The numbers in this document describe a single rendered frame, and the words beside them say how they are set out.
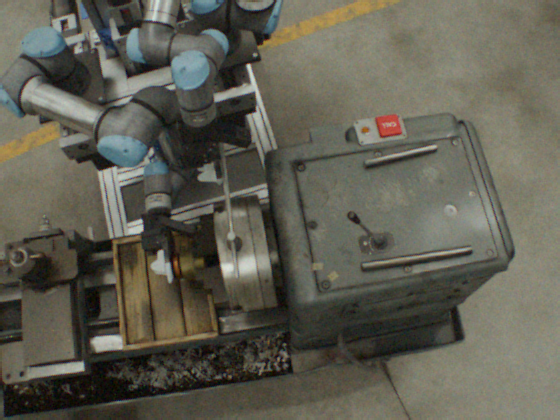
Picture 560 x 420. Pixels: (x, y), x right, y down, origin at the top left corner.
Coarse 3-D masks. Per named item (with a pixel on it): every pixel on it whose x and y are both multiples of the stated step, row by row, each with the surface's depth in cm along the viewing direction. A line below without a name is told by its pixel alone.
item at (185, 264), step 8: (176, 256) 157; (184, 256) 156; (192, 256) 156; (200, 256) 157; (176, 264) 156; (184, 264) 155; (192, 264) 155; (200, 264) 157; (176, 272) 156; (184, 272) 156; (192, 272) 156
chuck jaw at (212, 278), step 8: (200, 272) 156; (208, 272) 156; (216, 272) 156; (200, 280) 155; (208, 280) 155; (216, 280) 155; (208, 288) 154; (216, 288) 153; (224, 288) 153; (216, 296) 152; (224, 296) 152; (216, 304) 152; (224, 304) 153
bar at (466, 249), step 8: (456, 248) 139; (464, 248) 138; (400, 256) 139; (408, 256) 138; (416, 256) 138; (424, 256) 138; (432, 256) 138; (440, 256) 138; (448, 256) 138; (456, 256) 139; (368, 264) 138; (376, 264) 138; (384, 264) 138; (392, 264) 138; (400, 264) 138
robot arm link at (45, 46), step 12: (36, 36) 152; (48, 36) 152; (60, 36) 154; (24, 48) 150; (36, 48) 150; (48, 48) 150; (60, 48) 153; (36, 60) 151; (48, 60) 153; (60, 60) 156; (72, 60) 162; (48, 72) 154; (60, 72) 159
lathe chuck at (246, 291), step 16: (240, 208) 150; (224, 224) 147; (240, 224) 147; (224, 240) 145; (240, 240) 146; (224, 256) 144; (240, 256) 144; (224, 272) 144; (240, 272) 145; (256, 272) 145; (240, 288) 146; (256, 288) 147; (240, 304) 150; (256, 304) 151
